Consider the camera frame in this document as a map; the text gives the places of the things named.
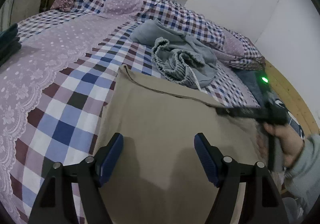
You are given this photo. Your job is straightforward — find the checkered purple quilt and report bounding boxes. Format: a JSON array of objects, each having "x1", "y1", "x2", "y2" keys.
[{"x1": 50, "y1": 0, "x2": 265, "y2": 70}]

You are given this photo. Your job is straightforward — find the grey sweatpants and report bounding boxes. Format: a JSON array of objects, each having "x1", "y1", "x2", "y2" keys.
[{"x1": 130, "y1": 19, "x2": 217, "y2": 90}]

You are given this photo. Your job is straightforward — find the person right hand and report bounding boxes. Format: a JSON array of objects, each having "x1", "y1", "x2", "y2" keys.
[{"x1": 263, "y1": 123, "x2": 304, "y2": 168}]

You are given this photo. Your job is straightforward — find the beige khaki garment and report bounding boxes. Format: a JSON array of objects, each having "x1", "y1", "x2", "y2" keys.
[{"x1": 96, "y1": 65, "x2": 258, "y2": 223}]

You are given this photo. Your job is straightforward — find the checkered purple bed sheet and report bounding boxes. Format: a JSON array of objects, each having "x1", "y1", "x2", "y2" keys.
[{"x1": 0, "y1": 10, "x2": 261, "y2": 224}]

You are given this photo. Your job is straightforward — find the grey sleeve forearm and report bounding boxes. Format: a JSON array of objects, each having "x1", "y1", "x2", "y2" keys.
[{"x1": 285, "y1": 135, "x2": 319, "y2": 223}]

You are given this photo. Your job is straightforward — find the grey suitcase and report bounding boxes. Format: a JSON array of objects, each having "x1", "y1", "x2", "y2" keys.
[{"x1": 1, "y1": 0, "x2": 41, "y2": 31}]

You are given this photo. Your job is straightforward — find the wooden bed frame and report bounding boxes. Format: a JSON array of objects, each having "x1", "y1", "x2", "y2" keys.
[{"x1": 265, "y1": 60, "x2": 319, "y2": 135}]

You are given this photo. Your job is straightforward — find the dark folded garment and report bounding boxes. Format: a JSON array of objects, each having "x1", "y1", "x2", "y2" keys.
[{"x1": 0, "y1": 23, "x2": 22, "y2": 66}]

